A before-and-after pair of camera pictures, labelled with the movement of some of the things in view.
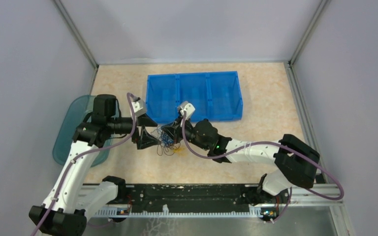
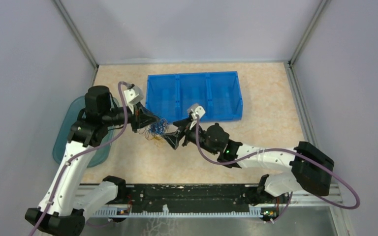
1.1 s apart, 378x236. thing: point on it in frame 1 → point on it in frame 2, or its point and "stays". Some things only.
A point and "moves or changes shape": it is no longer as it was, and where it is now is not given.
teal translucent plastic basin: (77, 110) stays
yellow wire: (179, 151) moves or changes shape
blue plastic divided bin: (216, 96) stays
